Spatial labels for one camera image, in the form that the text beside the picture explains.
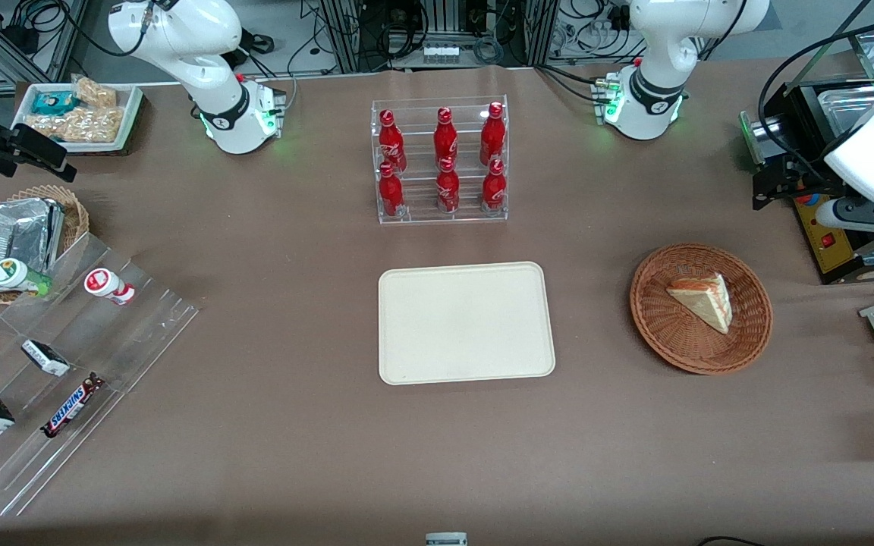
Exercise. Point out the Snickers chocolate bar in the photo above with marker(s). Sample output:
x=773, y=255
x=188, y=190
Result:
x=73, y=406

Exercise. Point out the red cola bottle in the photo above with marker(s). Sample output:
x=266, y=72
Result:
x=493, y=189
x=391, y=193
x=448, y=189
x=391, y=144
x=492, y=136
x=445, y=140

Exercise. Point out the aluminium foil container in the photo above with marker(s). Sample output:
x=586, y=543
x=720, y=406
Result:
x=16, y=235
x=56, y=235

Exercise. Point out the white grey device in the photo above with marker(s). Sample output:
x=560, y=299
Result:
x=446, y=540

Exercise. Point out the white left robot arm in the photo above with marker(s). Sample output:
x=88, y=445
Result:
x=657, y=68

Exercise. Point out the teal snack packet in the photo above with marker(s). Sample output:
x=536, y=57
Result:
x=54, y=102

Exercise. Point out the clear acrylic bottle rack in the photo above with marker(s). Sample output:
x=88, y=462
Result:
x=410, y=212

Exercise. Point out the light tan wicker basket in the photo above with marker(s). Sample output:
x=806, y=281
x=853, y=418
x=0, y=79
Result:
x=77, y=216

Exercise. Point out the cream plastic tray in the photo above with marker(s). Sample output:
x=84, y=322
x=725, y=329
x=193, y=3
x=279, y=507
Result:
x=467, y=322

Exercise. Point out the large clear bag of puffed snacks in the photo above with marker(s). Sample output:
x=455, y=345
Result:
x=84, y=125

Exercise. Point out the brown round wicker basket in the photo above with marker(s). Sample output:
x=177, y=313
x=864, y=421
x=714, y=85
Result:
x=672, y=334

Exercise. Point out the white rectangular snack tray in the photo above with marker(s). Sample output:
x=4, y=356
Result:
x=130, y=106

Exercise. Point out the white power strip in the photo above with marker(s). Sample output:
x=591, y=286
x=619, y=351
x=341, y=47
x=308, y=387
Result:
x=440, y=53

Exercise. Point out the green yogurt drink bottle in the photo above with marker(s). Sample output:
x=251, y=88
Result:
x=16, y=275

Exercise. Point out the black machine with yellow panel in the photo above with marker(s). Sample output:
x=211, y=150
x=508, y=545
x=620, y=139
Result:
x=831, y=250

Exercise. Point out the aluminium frame equipment rack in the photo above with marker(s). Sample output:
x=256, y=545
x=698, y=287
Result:
x=376, y=30

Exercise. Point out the small clear bag of puffed snacks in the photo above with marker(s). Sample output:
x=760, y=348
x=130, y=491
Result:
x=95, y=92

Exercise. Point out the clear acrylic tiered stand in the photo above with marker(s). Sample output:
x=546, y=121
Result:
x=126, y=341

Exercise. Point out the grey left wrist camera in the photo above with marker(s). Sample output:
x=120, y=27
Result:
x=843, y=214

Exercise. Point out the red yogurt drink bottle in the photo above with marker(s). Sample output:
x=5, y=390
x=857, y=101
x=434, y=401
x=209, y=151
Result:
x=107, y=286

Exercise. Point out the triangle sandwich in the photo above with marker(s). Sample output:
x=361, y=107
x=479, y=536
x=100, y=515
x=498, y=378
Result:
x=706, y=299

